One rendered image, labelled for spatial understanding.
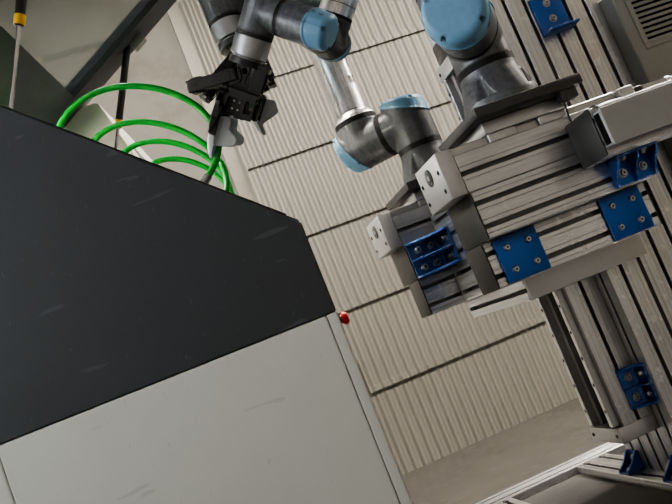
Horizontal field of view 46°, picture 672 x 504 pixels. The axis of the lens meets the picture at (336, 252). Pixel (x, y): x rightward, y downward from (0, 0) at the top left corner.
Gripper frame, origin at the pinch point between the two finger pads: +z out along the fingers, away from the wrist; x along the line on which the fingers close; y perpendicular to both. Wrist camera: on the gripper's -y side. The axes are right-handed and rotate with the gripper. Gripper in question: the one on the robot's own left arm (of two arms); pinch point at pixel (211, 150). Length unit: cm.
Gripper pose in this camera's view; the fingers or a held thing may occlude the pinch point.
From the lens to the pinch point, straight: 167.0
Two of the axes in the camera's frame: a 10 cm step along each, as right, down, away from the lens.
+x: 2.0, -2.0, 9.6
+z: -3.1, 9.2, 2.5
